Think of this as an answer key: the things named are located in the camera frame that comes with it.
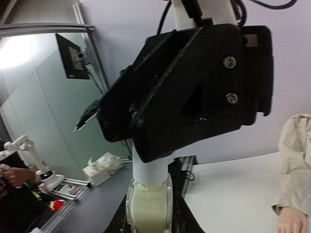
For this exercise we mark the aluminium front rail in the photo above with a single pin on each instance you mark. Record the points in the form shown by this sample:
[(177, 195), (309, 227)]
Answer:
[(181, 171)]

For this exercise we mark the bystander hand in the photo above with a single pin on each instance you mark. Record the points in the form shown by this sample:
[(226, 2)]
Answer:
[(18, 176)]

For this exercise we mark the white desk stand device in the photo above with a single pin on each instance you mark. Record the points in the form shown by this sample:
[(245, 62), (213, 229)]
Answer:
[(49, 180)]

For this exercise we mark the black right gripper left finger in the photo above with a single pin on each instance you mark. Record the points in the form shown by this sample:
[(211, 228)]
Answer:
[(119, 223)]

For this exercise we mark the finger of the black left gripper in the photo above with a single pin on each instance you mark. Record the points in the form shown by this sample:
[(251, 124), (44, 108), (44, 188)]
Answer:
[(145, 103)]

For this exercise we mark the red small object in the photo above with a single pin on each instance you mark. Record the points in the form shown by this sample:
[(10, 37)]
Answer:
[(56, 205)]

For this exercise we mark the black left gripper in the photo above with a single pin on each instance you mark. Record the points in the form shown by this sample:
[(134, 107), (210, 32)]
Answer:
[(199, 83)]

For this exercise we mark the beige jacket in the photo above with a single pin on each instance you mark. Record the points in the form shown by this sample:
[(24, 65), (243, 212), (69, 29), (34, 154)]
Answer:
[(295, 172)]

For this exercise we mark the black wall bracket panel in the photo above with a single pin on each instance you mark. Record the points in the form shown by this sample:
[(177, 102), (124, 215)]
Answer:
[(72, 59)]

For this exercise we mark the white tissue box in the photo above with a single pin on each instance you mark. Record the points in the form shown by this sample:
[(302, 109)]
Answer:
[(100, 171)]

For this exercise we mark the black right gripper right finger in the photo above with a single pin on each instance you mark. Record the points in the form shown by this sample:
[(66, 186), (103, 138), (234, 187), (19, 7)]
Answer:
[(183, 219)]

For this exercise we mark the white nail polish bottle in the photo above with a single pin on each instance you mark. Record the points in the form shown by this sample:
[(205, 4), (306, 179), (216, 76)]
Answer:
[(149, 208)]

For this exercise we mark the white nail polish cap brush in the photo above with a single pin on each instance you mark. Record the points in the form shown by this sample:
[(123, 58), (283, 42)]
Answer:
[(149, 173)]

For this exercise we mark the mannequin hand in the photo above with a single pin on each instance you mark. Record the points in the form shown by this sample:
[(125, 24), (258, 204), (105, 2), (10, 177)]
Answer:
[(292, 221)]

